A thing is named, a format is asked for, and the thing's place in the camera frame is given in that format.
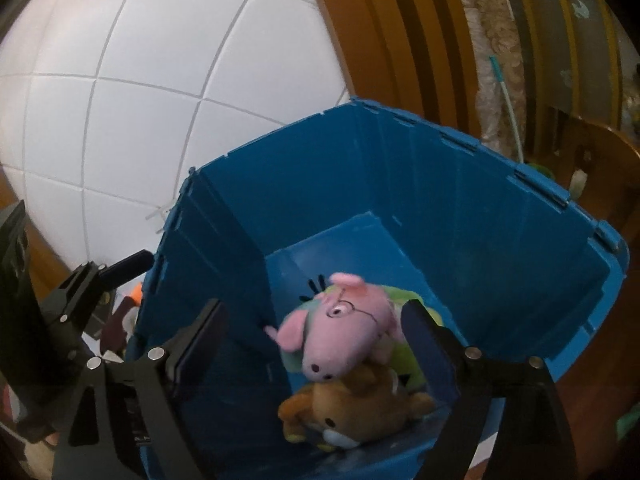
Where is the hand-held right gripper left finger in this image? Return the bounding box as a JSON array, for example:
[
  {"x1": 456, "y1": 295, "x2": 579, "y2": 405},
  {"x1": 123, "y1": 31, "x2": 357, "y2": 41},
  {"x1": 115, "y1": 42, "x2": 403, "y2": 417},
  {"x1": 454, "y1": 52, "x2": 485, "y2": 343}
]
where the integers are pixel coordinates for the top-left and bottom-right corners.
[{"x1": 50, "y1": 299, "x2": 229, "y2": 480}]

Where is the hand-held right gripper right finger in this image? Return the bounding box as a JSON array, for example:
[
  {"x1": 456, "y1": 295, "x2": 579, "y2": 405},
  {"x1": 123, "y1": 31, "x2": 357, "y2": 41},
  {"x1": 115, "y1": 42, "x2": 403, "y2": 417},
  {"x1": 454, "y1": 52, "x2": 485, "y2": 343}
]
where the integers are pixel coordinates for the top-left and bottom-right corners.
[{"x1": 401, "y1": 299, "x2": 579, "y2": 480}]

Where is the blue plastic storage container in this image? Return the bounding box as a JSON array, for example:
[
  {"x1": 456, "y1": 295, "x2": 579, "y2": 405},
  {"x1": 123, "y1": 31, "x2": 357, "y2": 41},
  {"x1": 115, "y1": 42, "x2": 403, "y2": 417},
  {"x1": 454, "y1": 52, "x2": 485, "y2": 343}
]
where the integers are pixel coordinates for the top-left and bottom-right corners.
[{"x1": 122, "y1": 97, "x2": 630, "y2": 480}]

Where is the green cloth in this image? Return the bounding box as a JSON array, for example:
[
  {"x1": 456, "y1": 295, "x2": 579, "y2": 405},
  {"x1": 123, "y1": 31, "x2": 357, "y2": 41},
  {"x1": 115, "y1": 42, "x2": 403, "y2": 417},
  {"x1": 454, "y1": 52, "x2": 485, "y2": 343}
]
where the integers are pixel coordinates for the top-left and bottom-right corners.
[{"x1": 616, "y1": 404, "x2": 640, "y2": 442}]

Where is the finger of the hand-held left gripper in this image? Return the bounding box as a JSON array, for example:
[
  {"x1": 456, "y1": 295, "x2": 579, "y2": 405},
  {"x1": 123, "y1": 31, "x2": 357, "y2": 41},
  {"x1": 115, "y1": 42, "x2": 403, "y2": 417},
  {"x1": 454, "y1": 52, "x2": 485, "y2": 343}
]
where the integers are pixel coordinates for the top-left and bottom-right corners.
[{"x1": 39, "y1": 249, "x2": 155, "y2": 343}]

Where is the teal plastic stick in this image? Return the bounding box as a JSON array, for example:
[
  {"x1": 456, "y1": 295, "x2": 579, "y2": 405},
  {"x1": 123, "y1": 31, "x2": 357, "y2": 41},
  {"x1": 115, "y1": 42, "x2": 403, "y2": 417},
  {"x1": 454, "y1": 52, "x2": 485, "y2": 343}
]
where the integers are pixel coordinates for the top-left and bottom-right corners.
[{"x1": 488, "y1": 56, "x2": 527, "y2": 162}]

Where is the pink pig plush toy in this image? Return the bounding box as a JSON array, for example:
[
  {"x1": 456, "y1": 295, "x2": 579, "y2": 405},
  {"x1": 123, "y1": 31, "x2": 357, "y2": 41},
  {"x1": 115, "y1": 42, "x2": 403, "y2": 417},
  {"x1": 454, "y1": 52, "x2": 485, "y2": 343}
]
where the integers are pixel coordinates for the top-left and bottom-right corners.
[
  {"x1": 264, "y1": 272, "x2": 401, "y2": 382},
  {"x1": 280, "y1": 284, "x2": 445, "y2": 392}
]

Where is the brown bear plush toy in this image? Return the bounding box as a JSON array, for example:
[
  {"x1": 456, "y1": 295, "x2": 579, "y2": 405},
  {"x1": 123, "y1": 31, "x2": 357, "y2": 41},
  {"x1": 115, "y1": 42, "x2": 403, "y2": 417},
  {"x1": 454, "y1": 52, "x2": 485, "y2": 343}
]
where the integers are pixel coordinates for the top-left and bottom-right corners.
[{"x1": 278, "y1": 362, "x2": 437, "y2": 450}]

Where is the beige floral cloth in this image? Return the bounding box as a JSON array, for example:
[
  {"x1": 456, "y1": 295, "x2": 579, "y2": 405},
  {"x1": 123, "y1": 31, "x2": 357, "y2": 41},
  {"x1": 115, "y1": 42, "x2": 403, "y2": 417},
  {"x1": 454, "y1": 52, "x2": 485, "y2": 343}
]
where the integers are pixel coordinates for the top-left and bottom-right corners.
[{"x1": 447, "y1": 0, "x2": 533, "y2": 163}]

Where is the olive yellow striped cloth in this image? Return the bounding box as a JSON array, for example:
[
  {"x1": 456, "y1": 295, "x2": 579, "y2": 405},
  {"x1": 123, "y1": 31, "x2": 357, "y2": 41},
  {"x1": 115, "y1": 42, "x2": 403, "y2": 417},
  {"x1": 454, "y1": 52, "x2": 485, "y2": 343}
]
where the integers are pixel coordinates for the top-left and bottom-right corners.
[{"x1": 492, "y1": 0, "x2": 632, "y2": 128}]

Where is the red white toy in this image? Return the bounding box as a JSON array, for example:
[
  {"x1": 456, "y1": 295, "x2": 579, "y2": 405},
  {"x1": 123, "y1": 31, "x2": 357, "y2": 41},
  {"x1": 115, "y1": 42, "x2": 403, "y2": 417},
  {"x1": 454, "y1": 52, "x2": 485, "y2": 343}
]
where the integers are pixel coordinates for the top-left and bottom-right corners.
[{"x1": 98, "y1": 305, "x2": 138, "y2": 362}]

